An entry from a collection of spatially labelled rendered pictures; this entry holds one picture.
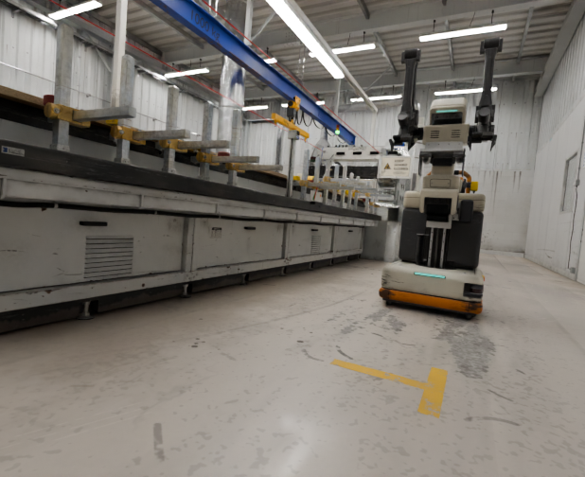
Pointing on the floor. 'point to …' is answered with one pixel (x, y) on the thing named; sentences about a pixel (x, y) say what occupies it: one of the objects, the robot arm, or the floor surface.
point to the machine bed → (122, 238)
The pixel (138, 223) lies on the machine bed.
